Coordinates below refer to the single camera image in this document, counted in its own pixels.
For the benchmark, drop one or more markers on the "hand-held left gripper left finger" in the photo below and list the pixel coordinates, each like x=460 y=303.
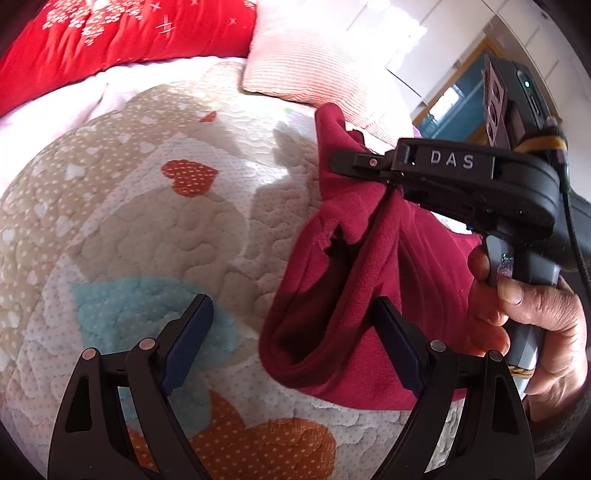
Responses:
x=189 y=341

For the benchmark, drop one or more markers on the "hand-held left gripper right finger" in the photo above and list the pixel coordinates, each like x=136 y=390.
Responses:
x=397 y=341

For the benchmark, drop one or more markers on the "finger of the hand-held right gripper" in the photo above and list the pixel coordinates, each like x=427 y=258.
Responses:
x=443 y=196
x=415 y=161

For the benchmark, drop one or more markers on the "dark red garment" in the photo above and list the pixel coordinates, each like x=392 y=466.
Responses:
x=351 y=277

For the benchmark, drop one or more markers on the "person's right forearm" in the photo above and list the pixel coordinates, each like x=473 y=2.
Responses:
x=563 y=443

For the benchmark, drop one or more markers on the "person's right hand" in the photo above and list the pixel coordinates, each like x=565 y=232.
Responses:
x=563 y=332

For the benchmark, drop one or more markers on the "teal curtain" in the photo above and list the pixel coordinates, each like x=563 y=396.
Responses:
x=461 y=92

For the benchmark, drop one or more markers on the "white glossy wardrobe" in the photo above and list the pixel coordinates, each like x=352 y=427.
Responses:
x=443 y=37

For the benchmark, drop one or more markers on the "quilted patchwork bedspread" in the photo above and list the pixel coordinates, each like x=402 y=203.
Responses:
x=138 y=221

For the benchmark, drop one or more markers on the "pink ribbed pillow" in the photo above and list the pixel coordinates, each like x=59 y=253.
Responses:
x=314 y=69

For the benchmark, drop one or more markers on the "red snowflake pillow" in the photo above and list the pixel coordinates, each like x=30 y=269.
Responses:
x=92 y=55

